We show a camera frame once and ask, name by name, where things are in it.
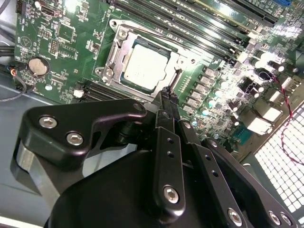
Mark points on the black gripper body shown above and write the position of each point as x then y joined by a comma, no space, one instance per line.
114,194

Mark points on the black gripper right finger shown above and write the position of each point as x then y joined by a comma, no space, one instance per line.
213,171

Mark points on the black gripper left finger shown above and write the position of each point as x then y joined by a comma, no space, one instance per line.
59,128

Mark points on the metal socket cover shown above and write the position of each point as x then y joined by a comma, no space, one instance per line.
181,60

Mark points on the silver cpu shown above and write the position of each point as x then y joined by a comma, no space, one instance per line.
145,66

